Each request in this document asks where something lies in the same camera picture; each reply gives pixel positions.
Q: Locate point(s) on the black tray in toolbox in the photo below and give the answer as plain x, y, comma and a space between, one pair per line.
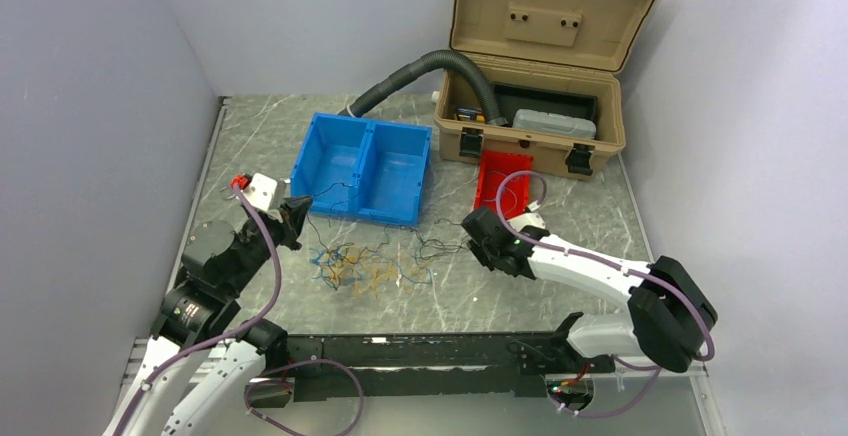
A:
512, 98

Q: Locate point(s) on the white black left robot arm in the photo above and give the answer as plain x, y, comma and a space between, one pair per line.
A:
194, 357

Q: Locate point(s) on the tan plastic toolbox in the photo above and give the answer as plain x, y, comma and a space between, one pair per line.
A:
576, 46

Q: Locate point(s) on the blue double plastic bin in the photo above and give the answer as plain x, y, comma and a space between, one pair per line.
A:
363, 169

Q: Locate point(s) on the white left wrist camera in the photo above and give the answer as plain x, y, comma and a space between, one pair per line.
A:
263, 192

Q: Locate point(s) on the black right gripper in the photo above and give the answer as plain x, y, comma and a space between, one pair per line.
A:
481, 253

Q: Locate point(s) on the grey plastic case in toolbox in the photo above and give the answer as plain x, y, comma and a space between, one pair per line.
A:
554, 124

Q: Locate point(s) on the small box in toolbox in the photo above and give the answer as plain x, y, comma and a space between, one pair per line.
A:
470, 114

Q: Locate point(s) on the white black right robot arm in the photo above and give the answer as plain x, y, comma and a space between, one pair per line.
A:
662, 313

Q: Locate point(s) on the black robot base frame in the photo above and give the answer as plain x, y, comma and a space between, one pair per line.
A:
316, 367

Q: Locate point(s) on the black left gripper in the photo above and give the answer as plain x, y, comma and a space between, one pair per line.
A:
293, 211

